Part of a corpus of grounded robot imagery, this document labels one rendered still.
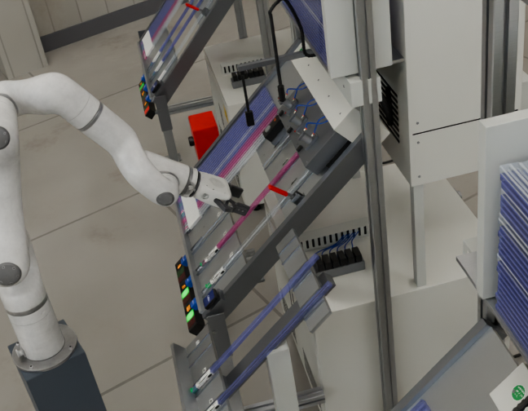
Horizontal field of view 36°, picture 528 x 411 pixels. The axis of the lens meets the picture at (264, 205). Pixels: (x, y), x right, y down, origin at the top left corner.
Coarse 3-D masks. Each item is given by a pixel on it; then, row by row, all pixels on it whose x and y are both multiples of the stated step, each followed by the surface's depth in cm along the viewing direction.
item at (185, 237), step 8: (176, 208) 282; (184, 232) 270; (184, 240) 266; (184, 248) 263; (192, 256) 260; (192, 264) 256; (192, 272) 252; (192, 280) 249; (200, 288) 247; (200, 296) 243; (200, 304) 239; (200, 312) 237
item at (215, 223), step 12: (204, 216) 268; (216, 216) 261; (228, 216) 255; (192, 228) 270; (204, 228) 264; (216, 228) 257; (228, 228) 251; (192, 240) 267; (204, 240) 260; (216, 240) 254; (228, 240) 248; (192, 252) 261; (204, 252) 257; (228, 252) 244; (216, 264) 247; (240, 264) 236; (204, 276) 249; (228, 276) 238; (204, 288) 244; (216, 288) 240
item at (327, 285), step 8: (328, 288) 188; (320, 296) 189; (312, 304) 190; (304, 312) 191; (296, 320) 192; (288, 328) 192; (280, 336) 193; (272, 344) 194; (264, 352) 195; (256, 360) 196; (248, 368) 198; (240, 376) 199; (248, 376) 198; (232, 384) 200; (224, 392) 201; (232, 392) 200; (224, 400) 201
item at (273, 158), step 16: (288, 64) 270; (272, 80) 274; (288, 80) 265; (272, 96) 269; (288, 96) 260; (272, 144) 254; (288, 144) 245; (272, 160) 249; (272, 176) 244; (288, 176) 237; (320, 176) 224; (304, 192) 226; (288, 208) 229
